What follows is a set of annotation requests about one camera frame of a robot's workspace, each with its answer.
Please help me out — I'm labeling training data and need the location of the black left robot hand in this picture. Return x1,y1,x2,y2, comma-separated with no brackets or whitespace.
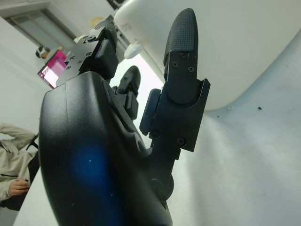
37,8,211,226

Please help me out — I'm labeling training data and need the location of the white toaster lever knob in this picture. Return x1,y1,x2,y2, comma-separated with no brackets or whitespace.
124,43,143,60

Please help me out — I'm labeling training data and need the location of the cream two-slot toaster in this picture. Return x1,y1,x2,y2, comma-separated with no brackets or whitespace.
113,0,301,112

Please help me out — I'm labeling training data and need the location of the black office chair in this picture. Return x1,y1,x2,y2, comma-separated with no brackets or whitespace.
23,133,41,188

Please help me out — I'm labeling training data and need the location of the person in beige jacket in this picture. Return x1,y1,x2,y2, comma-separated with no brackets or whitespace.
0,122,40,212

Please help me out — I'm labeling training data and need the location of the black laptop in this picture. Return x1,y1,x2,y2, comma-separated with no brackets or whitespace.
37,50,68,89

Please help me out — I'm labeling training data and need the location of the person with dark hair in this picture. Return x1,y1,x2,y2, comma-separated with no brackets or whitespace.
35,45,51,58

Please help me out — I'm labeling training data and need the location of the grey framed window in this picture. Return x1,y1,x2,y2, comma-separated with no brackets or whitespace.
4,8,79,51

